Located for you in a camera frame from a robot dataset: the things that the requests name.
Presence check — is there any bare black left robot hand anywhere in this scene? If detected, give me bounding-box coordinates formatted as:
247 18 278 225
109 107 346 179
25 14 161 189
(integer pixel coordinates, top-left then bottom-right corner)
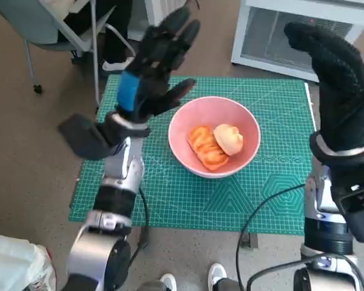
113 5 201 124

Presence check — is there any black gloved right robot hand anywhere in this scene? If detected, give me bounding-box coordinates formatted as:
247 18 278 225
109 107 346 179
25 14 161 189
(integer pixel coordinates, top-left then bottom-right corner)
283 21 364 152

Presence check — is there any pink bowl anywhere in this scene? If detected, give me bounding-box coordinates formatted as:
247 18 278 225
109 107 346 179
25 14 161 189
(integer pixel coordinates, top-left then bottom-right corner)
168 96 261 179

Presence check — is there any long braided toy bread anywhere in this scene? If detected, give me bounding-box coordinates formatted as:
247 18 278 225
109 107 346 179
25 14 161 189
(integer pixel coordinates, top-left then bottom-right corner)
187 124 230 171

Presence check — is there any round toy bread bun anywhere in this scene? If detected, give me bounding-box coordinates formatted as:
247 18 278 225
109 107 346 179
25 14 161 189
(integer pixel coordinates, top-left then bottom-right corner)
213 123 244 157

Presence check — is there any person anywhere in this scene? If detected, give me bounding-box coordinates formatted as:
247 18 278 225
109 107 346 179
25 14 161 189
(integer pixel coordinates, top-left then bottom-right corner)
63 0 137 72

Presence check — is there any narrow white cabinet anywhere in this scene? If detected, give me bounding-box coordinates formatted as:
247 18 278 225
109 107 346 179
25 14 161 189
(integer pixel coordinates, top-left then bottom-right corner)
127 0 189 42

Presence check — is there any white cabinet with mesh front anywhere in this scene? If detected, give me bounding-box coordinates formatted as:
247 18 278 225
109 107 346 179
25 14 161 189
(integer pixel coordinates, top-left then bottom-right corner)
230 0 364 82

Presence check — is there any green cutting mat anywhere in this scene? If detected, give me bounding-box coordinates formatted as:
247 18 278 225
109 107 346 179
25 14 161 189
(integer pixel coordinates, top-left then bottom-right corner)
69 75 307 236

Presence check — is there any grey office chair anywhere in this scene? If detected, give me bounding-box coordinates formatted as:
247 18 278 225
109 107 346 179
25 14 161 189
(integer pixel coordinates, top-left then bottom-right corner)
0 0 137 110

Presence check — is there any dark metal table leg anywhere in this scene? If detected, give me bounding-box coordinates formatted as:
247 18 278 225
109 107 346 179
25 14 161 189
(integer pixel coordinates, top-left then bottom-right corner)
138 226 149 249
239 233 258 250

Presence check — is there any white shoe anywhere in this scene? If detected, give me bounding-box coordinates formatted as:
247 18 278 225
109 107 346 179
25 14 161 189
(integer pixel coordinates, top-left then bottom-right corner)
207 263 227 286
160 273 177 291

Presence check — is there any white plastic bag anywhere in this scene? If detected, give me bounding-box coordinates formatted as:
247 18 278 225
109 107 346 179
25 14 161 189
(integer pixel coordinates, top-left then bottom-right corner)
0 232 57 291

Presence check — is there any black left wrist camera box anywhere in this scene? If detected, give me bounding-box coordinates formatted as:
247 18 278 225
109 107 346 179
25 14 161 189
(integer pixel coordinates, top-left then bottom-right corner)
58 113 116 161

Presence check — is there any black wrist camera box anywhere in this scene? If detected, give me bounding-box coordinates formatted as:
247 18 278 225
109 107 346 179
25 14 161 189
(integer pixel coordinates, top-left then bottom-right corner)
333 178 364 243
58 113 116 161

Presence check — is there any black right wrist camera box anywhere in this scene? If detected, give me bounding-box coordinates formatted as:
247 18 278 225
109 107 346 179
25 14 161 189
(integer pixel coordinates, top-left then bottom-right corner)
333 178 364 243

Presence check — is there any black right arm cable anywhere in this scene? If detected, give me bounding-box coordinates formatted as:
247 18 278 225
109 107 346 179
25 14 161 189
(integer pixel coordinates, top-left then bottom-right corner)
247 257 364 291
235 183 306 291

